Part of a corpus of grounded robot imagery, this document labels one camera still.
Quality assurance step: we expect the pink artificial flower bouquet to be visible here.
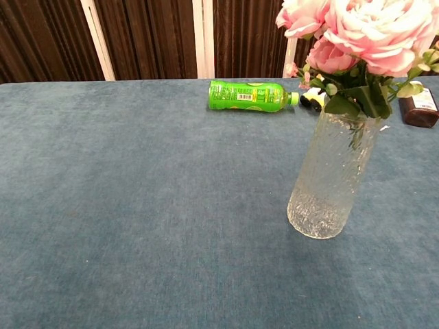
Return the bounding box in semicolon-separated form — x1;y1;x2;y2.
275;0;439;154

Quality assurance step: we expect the blue carpeted table surface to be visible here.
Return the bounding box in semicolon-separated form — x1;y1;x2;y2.
0;77;439;329

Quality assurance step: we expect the transparent textured glass vase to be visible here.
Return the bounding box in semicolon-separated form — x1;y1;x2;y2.
286;108;384;240

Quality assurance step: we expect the green tea plastic bottle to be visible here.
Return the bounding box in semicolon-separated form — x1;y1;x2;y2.
208;79;300;113

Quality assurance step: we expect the black white penguin plush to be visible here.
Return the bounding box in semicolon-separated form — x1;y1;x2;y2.
300;87;391;132

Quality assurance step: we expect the dark brown curtain panel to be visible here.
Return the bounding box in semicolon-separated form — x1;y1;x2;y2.
213;0;291;79
0;0;106;84
94;0;199;81
294;36;318;69

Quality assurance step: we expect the brown medicine bottle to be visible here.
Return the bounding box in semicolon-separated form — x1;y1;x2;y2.
399;81;439;129

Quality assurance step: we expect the white frame post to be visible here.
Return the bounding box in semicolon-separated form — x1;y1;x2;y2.
282;36;299;79
80;0;117;82
191;0;215;80

